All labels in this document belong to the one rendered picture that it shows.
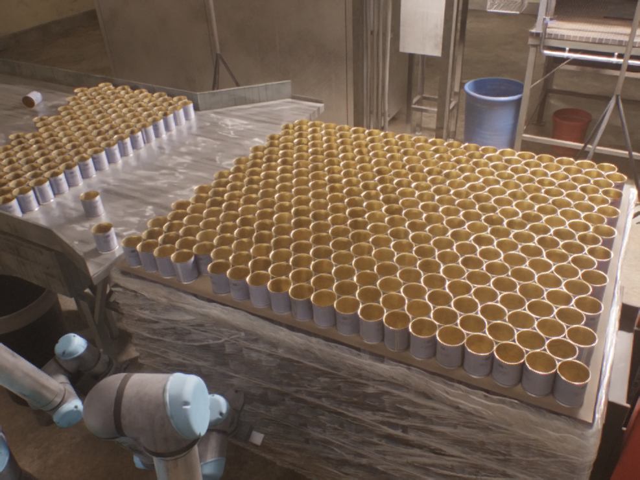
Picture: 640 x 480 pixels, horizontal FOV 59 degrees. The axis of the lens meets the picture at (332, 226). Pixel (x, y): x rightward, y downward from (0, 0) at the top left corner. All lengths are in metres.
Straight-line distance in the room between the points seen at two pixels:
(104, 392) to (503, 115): 3.75
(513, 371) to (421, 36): 3.25
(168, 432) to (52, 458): 1.82
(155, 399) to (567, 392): 0.86
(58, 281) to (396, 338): 1.36
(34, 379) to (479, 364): 1.09
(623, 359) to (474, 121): 2.90
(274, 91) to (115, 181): 1.01
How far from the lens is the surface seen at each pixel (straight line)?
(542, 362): 1.42
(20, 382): 1.62
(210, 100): 2.99
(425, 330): 1.46
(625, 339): 2.00
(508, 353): 1.43
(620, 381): 1.87
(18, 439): 3.07
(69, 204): 2.37
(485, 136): 4.52
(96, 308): 2.27
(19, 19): 9.57
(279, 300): 1.55
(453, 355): 1.40
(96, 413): 1.17
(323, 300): 1.55
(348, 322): 1.47
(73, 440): 2.95
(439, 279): 1.58
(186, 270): 1.74
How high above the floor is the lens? 2.17
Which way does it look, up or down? 34 degrees down
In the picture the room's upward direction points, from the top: 2 degrees counter-clockwise
